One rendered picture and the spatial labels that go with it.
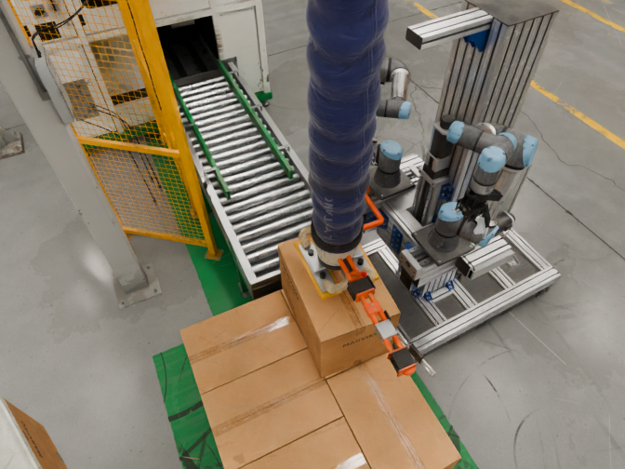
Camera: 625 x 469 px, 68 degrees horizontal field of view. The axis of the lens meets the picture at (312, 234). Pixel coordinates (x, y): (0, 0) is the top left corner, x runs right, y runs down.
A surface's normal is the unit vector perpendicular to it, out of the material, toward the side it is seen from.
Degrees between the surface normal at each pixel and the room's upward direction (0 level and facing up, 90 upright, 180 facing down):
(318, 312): 0
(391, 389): 0
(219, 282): 0
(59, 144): 90
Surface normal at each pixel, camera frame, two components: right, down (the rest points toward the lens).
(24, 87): 0.43, 0.70
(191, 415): -0.01, -0.64
